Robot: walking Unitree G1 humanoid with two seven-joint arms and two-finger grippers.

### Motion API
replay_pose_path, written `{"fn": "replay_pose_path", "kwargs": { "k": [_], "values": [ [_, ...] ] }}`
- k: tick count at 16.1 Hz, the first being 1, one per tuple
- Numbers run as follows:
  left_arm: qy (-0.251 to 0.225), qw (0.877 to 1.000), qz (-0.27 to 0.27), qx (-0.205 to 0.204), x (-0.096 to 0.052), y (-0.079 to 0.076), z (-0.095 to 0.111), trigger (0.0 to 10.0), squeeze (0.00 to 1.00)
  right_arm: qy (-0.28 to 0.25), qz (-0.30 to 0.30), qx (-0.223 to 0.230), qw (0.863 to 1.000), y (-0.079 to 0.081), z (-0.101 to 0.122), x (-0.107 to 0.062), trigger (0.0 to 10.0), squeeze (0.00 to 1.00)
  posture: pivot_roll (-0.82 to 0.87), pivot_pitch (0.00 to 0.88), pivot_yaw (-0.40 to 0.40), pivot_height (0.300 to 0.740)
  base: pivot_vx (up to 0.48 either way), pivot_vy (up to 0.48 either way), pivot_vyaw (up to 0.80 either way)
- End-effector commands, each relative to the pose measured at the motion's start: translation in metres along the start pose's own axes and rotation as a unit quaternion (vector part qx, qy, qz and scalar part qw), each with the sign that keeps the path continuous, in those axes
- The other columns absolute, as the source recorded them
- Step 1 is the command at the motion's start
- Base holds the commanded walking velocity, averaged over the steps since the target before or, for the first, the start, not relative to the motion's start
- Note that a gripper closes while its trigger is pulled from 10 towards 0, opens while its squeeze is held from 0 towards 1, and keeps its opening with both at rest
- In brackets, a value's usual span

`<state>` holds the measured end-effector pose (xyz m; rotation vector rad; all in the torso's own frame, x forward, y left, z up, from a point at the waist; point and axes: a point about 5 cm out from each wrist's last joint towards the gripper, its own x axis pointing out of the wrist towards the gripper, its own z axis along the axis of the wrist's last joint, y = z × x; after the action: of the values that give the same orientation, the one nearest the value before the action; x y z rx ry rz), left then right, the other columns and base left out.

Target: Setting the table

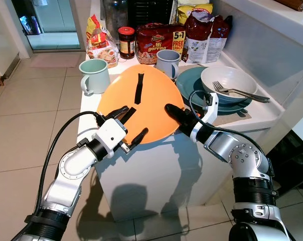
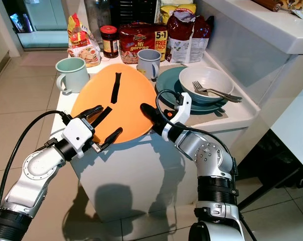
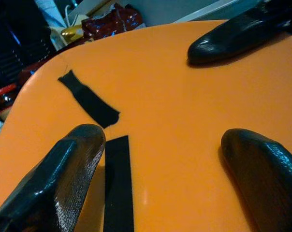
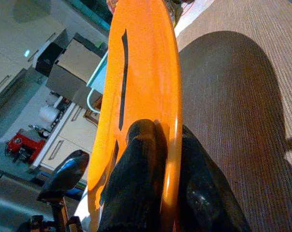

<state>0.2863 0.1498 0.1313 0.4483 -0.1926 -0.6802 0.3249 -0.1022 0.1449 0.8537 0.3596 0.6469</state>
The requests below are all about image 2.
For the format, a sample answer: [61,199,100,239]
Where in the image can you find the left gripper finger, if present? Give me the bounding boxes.
[98,128,123,153]
[82,105,112,128]

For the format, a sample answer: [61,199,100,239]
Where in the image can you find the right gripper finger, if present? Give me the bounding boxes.
[139,102,165,127]

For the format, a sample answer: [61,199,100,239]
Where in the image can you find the orange plate with black strip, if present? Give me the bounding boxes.
[70,63,165,146]

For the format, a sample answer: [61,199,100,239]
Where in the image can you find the teal plate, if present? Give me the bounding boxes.
[155,66,228,113]

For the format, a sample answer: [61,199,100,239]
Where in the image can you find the mint green mug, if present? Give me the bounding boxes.
[55,57,89,95]

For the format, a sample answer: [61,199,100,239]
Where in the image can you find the white kitchen island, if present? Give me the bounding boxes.
[56,50,272,221]

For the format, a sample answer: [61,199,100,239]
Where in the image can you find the grey blue mug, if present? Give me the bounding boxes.
[136,49,162,81]

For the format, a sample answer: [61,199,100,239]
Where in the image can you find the steel fork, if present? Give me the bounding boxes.
[192,81,243,103]

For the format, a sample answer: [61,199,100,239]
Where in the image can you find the grey bowl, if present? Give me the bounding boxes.
[179,66,235,103]

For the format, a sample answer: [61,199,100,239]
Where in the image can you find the red and yellow snack packet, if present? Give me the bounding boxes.
[67,13,102,67]

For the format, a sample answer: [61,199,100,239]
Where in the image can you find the red mi goreng noodle pack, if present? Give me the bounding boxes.
[118,22,168,64]

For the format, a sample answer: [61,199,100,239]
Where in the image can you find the grey doormat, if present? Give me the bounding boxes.
[19,50,59,67]

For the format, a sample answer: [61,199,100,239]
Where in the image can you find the dark jar with red lid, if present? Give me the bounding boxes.
[100,25,119,58]

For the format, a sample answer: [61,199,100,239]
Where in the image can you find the dark red and white bag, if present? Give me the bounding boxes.
[166,9,215,63]

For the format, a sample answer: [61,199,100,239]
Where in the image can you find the black appliance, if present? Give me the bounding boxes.
[110,0,161,28]

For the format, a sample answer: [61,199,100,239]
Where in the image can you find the clear glass jar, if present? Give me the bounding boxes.
[84,0,112,31]

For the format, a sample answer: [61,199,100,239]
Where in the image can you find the yellow snack bag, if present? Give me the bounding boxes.
[160,3,197,23]

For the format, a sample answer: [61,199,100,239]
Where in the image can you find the glass door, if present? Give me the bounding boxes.
[1,0,59,49]

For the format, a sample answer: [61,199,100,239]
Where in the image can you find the white table with black legs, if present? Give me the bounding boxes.
[237,90,303,241]

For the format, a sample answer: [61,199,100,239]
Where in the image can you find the white raised bar counter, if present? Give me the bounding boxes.
[192,0,303,146]

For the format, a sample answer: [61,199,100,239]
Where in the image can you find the wooden rolling pin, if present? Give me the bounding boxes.
[252,0,285,12]

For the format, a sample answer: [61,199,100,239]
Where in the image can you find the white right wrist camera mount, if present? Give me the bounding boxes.
[162,92,193,143]

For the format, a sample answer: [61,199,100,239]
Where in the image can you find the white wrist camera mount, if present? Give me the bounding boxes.
[63,118,98,152]
[162,92,193,143]

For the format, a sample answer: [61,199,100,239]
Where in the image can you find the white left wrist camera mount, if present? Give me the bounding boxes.
[63,118,98,152]

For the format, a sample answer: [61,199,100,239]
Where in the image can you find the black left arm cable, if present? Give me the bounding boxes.
[0,110,74,216]

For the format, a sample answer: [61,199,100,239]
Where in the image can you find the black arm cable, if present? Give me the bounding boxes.
[156,89,237,171]
[0,110,74,216]

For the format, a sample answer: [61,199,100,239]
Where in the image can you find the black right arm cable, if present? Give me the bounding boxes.
[156,89,237,171]

